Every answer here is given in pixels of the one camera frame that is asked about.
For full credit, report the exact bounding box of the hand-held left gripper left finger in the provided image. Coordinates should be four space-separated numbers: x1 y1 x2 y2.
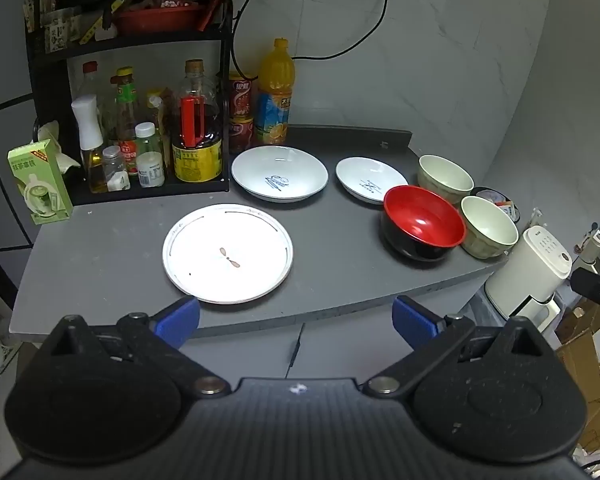
34 296 232 400

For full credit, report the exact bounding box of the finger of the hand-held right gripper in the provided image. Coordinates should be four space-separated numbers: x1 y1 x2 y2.
570 266 600 320

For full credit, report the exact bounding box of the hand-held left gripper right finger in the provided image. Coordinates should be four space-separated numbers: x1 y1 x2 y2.
363 296 562 398

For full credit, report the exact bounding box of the white plate with rim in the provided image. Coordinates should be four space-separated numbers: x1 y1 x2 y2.
162 203 294 306

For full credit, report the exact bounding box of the red and black bowl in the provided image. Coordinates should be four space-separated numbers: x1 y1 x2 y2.
382 185 467 262

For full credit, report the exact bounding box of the cream ceramic bowl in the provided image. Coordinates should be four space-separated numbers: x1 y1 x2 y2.
417 154 475 206
460 195 520 260

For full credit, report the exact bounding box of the large white plate blue print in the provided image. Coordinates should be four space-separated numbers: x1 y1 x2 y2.
231 146 329 204

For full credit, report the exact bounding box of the white plastic fixture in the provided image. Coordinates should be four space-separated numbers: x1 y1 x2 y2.
574 229 600 267

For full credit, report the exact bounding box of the white kitchen appliance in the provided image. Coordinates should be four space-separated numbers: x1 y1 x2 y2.
484 226 574 334

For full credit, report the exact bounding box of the cardboard box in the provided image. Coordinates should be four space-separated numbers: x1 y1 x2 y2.
554 302 600 461

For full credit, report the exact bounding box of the small round black tin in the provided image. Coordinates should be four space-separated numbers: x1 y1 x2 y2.
472 186 522 225

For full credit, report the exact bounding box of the small white plate blue print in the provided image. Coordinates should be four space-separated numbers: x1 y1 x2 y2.
335 156 410 206

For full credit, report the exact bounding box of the white-capped jar with white label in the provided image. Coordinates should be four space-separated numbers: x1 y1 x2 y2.
135 122 165 189

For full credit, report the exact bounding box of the small clear salt jar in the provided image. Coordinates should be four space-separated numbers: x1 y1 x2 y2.
102 146 131 192

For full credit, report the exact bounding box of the green drink carton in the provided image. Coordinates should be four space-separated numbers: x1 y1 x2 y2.
7 139 74 226

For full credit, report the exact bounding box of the oil bottle with white nozzle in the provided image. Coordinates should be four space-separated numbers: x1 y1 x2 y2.
71 95 109 194

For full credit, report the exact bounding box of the crumpled white tissue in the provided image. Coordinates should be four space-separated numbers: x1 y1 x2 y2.
32 121 82 172

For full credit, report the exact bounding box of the orange juice bottle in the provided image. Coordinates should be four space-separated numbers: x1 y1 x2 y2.
255 38 297 147

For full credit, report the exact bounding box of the clear bottle with red cap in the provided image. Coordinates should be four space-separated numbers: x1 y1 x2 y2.
81 61 113 111

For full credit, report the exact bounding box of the black metal storage rack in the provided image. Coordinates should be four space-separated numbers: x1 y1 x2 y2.
24 0 237 207

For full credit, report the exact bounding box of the red plastic basin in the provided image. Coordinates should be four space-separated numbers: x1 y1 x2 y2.
114 2 207 37

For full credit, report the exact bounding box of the yellow packet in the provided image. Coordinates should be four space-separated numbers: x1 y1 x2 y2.
79 0 137 45

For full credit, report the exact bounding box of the red chopstick packet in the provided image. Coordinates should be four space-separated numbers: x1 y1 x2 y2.
196 0 227 32

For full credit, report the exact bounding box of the large dark bottle red handle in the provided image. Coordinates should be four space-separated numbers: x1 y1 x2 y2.
171 59 225 184

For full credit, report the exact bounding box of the thin black cable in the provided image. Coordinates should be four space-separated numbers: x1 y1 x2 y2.
230 0 259 81

